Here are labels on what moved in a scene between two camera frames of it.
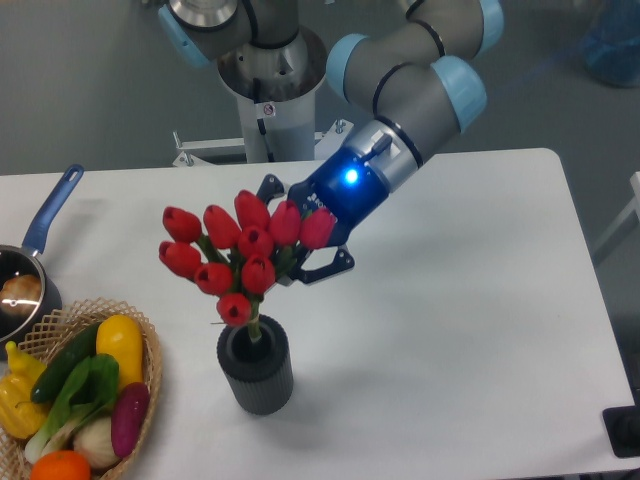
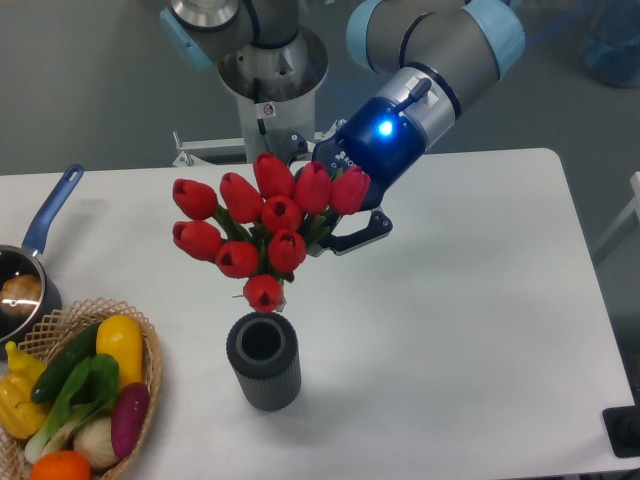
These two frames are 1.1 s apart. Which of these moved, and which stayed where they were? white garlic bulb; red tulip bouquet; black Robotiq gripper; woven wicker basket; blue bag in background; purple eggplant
Moved: black Robotiq gripper; red tulip bouquet
Stayed: white garlic bulb; blue bag in background; purple eggplant; woven wicker basket
